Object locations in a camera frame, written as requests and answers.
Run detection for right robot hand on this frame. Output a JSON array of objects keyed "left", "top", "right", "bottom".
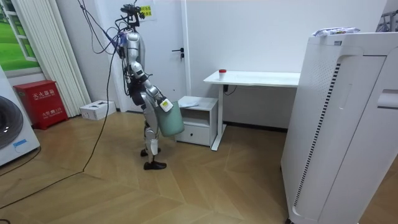
[{"left": 159, "top": 97, "right": 174, "bottom": 113}]

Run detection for green plastic bucket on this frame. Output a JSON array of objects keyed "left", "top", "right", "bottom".
[{"left": 154, "top": 101, "right": 186, "bottom": 138}]

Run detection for robot legs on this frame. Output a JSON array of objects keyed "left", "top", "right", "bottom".
[{"left": 139, "top": 92, "right": 168, "bottom": 171}]

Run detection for white paper sheet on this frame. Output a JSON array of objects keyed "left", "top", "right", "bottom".
[{"left": 178, "top": 100, "right": 200, "bottom": 109}]

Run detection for white bedside cabinet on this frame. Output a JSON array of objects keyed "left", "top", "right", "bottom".
[{"left": 174, "top": 95, "right": 220, "bottom": 147}]

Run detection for robot body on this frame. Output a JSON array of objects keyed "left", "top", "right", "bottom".
[{"left": 114, "top": 2, "right": 150, "bottom": 107}]

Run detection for white cardboard box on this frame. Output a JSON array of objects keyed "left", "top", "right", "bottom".
[{"left": 79, "top": 100, "right": 118, "bottom": 121}]

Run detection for white door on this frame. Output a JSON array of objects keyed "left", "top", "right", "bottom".
[{"left": 95, "top": 0, "right": 188, "bottom": 113}]

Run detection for yellow paper label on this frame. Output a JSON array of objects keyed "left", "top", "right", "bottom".
[{"left": 139, "top": 5, "right": 153, "bottom": 18}]

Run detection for white desk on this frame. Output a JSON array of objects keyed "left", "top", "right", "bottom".
[{"left": 203, "top": 70, "right": 301, "bottom": 152}]

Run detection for red fire extinguisher box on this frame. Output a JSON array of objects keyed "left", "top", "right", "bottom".
[{"left": 13, "top": 80, "right": 70, "bottom": 131}]

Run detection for white washing machine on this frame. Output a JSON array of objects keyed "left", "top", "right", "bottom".
[{"left": 0, "top": 66, "right": 42, "bottom": 167}]

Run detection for window landscape poster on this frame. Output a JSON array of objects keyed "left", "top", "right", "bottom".
[{"left": 0, "top": 0, "right": 42, "bottom": 73}]

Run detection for large white appliance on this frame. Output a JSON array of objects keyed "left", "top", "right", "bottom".
[{"left": 280, "top": 30, "right": 398, "bottom": 224}]

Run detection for wet wipes pack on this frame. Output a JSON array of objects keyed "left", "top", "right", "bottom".
[{"left": 312, "top": 26, "right": 362, "bottom": 38}]

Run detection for black metal rack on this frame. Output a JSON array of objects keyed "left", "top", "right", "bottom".
[{"left": 375, "top": 9, "right": 398, "bottom": 34}]

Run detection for black door handle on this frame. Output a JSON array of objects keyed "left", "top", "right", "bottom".
[{"left": 171, "top": 47, "right": 185, "bottom": 60}]

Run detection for black desk power cable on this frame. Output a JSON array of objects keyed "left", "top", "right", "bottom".
[{"left": 223, "top": 84, "right": 238, "bottom": 96}]

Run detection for cable bundle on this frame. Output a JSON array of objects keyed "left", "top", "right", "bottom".
[{"left": 76, "top": 0, "right": 126, "bottom": 55}]

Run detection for thin black floor cable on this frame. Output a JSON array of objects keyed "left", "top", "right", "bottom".
[{"left": 0, "top": 146, "right": 42, "bottom": 177}]

